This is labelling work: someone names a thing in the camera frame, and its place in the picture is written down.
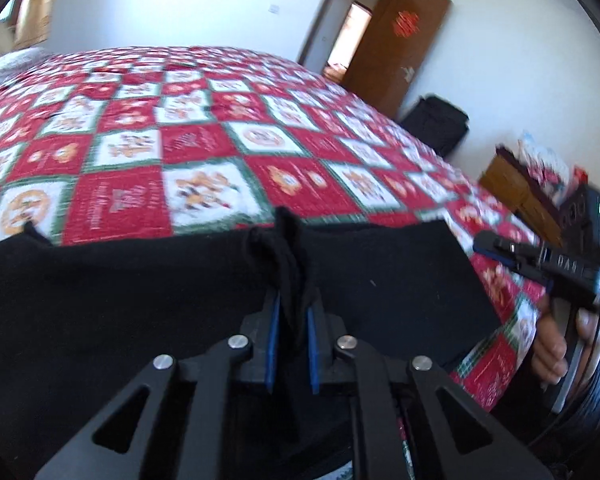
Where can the black pants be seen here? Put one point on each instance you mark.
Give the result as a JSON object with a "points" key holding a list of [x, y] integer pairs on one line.
{"points": [[105, 310]]}

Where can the brown wooden door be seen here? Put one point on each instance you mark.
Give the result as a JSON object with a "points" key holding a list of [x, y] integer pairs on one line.
{"points": [[395, 60]]}

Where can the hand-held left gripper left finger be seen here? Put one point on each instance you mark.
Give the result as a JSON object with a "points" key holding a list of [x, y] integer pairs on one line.
{"points": [[272, 345]]}

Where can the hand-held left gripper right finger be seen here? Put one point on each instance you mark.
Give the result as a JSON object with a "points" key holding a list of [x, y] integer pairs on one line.
{"points": [[313, 355]]}

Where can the black folding chair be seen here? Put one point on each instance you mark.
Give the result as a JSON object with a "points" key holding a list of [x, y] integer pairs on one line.
{"points": [[437, 125]]}

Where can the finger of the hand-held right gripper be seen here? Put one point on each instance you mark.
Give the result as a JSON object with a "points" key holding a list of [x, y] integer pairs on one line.
{"points": [[522, 266], [500, 244]]}

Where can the person's right forearm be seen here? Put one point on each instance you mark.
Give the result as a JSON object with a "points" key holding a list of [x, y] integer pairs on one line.
{"points": [[595, 410]]}

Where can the red paper door decoration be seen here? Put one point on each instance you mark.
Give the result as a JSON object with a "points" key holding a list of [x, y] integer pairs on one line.
{"points": [[406, 23]]}

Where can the red checked printed bedspread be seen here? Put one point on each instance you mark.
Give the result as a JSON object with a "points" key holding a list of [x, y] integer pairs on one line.
{"points": [[280, 125]]}

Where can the brown door frame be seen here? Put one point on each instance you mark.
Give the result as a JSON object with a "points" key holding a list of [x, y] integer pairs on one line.
{"points": [[320, 10]]}

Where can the person's right hand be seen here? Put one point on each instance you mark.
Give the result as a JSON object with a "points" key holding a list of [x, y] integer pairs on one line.
{"points": [[550, 350]]}

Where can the white and pink plastic bag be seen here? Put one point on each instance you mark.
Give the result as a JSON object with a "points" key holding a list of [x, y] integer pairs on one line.
{"points": [[550, 165]]}

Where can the wide yellow curtain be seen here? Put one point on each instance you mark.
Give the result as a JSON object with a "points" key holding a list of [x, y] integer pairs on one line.
{"points": [[37, 5]]}

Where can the striped pillow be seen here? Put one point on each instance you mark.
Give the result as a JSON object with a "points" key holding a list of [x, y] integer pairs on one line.
{"points": [[10, 67]]}

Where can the wooden cabinet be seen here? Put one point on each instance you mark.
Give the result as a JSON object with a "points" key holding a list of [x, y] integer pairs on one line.
{"points": [[520, 195]]}

